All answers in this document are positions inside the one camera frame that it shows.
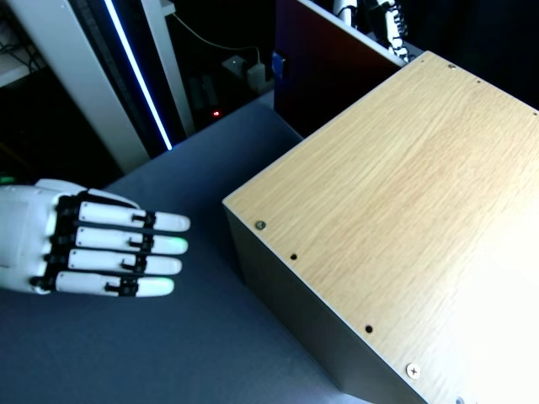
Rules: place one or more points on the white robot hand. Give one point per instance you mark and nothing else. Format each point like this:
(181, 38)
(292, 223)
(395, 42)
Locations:
(393, 29)
(25, 235)

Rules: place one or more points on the light wooden box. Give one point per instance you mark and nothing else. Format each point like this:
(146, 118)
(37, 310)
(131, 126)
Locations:
(404, 202)

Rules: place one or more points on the white plug adapter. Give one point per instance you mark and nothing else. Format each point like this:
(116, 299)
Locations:
(256, 76)

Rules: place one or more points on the small grey box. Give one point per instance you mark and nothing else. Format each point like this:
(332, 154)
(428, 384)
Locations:
(234, 64)

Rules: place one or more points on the grey table cloth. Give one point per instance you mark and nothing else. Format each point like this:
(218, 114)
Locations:
(168, 336)

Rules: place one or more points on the glowing white light strip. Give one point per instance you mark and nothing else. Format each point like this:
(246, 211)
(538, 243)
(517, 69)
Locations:
(139, 80)

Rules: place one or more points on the black power strip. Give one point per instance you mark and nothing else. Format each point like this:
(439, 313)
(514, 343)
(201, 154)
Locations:
(205, 97)

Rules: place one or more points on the wide white frame post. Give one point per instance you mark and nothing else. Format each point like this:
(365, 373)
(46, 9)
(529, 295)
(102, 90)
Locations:
(71, 71)

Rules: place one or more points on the narrow white frame post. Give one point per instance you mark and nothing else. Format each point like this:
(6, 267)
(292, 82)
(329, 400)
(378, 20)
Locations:
(170, 63)

